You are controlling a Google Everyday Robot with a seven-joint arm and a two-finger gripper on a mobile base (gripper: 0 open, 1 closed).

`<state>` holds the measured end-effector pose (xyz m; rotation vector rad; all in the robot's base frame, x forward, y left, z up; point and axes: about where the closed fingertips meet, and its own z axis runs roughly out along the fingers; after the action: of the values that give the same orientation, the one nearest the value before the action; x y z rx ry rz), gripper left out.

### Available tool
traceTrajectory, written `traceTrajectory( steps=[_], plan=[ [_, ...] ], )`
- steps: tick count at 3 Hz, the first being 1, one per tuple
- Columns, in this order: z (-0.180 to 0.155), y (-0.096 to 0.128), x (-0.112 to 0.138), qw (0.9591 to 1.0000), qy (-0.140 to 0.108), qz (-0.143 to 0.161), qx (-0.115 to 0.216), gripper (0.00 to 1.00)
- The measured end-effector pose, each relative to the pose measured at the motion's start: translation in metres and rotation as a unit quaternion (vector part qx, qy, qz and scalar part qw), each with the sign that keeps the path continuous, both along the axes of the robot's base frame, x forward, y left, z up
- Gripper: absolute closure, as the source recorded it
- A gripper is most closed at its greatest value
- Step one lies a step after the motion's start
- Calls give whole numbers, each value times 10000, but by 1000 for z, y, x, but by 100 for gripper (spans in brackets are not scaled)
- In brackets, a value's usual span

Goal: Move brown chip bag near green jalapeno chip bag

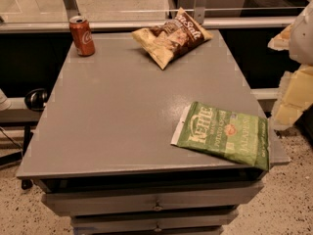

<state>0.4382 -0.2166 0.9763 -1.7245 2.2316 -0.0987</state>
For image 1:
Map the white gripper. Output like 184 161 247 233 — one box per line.
268 1 313 130

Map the brown sea salt chip bag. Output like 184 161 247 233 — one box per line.
132 8 213 70

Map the green jalapeno Kettle chip bag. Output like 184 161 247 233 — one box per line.
171 102 270 170

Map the upper grey drawer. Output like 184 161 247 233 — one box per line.
42 180 264 216

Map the grey drawer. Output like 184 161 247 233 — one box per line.
42 180 264 216
71 209 238 234

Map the lower grey drawer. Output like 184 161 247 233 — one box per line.
71 209 238 234

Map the grey drawer cabinet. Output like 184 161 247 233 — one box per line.
16 29 291 235

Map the orange soda can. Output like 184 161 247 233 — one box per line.
69 16 95 57

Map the black round object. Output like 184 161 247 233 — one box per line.
24 88 48 112

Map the grey metal rail frame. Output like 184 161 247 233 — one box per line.
0 0 312 33

